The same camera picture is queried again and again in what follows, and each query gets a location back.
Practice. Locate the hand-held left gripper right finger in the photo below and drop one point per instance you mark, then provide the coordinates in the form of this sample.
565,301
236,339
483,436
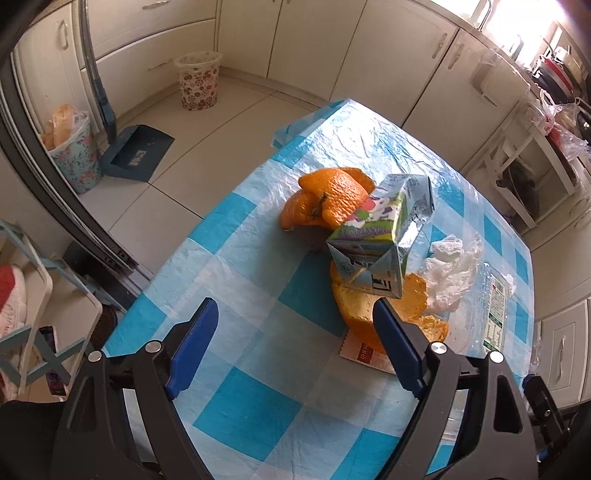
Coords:
397,346

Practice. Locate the blue dustpan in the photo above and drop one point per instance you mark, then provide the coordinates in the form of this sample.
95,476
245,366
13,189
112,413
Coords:
134,152

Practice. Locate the blue checked plastic tablecloth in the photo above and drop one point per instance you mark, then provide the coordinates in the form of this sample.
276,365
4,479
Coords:
258,258

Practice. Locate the white red printed plastic bag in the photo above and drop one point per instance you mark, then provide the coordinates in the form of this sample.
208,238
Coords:
547,113

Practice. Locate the white door-hung holder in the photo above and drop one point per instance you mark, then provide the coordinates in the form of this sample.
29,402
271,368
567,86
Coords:
489,76

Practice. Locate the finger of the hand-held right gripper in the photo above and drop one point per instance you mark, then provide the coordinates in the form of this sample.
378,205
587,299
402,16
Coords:
542,410

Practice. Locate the crumpled white tissue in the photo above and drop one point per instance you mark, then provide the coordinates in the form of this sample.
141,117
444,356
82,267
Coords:
448,277

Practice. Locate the white shelf rack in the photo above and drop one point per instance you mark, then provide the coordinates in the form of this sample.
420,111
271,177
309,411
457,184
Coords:
531,134

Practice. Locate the clear plastic bag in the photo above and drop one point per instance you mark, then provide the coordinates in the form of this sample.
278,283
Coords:
572,134

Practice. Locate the large round orange peel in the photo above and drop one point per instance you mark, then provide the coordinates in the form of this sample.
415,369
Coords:
355,307

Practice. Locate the red white snack wrapper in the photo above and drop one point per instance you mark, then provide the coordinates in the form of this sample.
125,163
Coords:
358,353

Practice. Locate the crushed milk carton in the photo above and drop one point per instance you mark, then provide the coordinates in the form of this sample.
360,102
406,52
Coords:
369,230

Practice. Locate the white red floral bin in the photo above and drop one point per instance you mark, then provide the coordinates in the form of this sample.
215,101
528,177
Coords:
198,83

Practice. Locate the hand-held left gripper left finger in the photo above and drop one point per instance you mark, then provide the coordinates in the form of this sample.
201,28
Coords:
194,341

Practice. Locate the red white cloth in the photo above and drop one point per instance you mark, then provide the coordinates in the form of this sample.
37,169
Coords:
11,300

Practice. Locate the curled orange peel with stem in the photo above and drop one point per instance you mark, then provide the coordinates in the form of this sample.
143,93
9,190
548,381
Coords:
323,184

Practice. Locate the blue white folding chair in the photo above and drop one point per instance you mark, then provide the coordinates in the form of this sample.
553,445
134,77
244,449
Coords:
27,350

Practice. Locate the clear wrapper with green label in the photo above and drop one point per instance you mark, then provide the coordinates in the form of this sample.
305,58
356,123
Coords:
496,314

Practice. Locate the teal floral bin with bag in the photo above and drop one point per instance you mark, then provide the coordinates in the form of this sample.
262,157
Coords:
76,161

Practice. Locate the black pan with lid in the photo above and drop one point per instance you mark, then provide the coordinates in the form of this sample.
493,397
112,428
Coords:
521,189

